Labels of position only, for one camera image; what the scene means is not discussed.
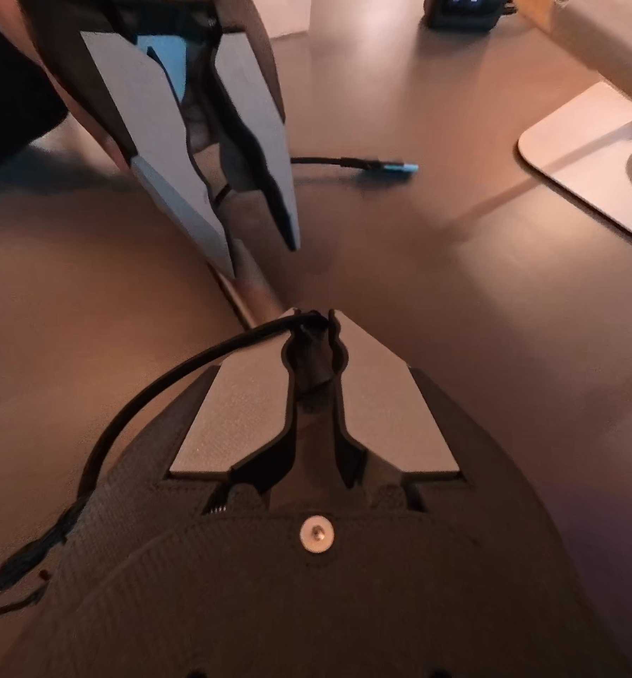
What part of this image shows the person's left forearm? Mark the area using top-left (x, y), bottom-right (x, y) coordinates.
top-left (0, 11), bottom-right (69, 176)

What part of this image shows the small black action camera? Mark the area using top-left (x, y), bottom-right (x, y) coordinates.
top-left (424, 0), bottom-right (507, 32)

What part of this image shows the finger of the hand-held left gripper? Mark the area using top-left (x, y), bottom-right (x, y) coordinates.
top-left (80, 32), bottom-right (237, 279)
top-left (207, 29), bottom-right (302, 252)

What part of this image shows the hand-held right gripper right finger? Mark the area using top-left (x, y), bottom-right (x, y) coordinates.
top-left (329, 310), bottom-right (460, 489)

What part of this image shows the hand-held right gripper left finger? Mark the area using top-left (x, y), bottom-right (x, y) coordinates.
top-left (170, 308), bottom-right (302, 493)

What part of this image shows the orange plug usb cable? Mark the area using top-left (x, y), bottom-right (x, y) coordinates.
top-left (0, 310), bottom-right (332, 622)

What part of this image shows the white stand base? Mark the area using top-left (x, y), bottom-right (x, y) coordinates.
top-left (517, 81), bottom-right (632, 250)

